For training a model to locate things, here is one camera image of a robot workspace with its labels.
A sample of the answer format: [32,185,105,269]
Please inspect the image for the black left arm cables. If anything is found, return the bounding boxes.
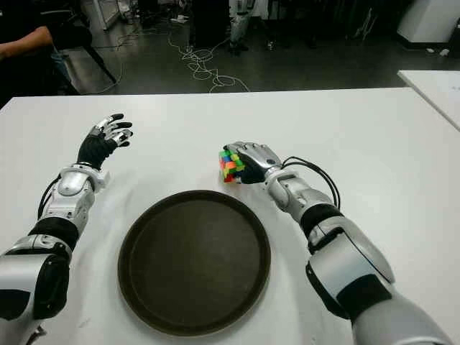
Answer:
[37,178,60,220]

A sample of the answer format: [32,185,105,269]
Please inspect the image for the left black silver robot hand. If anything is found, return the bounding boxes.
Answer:
[76,113,134,170]

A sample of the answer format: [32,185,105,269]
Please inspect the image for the dark brown round plate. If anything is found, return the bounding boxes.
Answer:
[117,189,272,327]

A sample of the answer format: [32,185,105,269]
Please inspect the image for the black right wrist cables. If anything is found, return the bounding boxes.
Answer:
[282,155,341,209]

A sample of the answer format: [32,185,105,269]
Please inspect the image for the white board panel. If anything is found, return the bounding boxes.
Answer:
[101,0,127,32]

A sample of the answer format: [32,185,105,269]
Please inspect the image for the tangled white floor cable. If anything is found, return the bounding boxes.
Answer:
[167,21,252,94]

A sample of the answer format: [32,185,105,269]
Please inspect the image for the black chair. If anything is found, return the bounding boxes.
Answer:
[50,24,118,96]

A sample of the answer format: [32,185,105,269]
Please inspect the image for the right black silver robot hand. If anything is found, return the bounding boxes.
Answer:
[222,140,283,185]

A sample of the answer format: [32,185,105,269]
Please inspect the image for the black cabinet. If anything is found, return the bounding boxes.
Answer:
[188,0,231,50]

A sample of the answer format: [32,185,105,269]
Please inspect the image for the pale folding stand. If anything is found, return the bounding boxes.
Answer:
[355,6,377,40]

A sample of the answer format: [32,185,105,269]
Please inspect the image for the white machine housing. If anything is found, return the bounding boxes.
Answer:
[396,0,460,50]

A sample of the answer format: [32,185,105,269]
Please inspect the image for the multicoloured Rubik's cube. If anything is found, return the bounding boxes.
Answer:
[218,145,247,184]

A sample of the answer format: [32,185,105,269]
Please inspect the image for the seated person in black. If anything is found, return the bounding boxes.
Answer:
[0,0,93,98]

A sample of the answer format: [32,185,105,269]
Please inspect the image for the white side table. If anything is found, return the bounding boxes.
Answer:
[397,69,460,132]

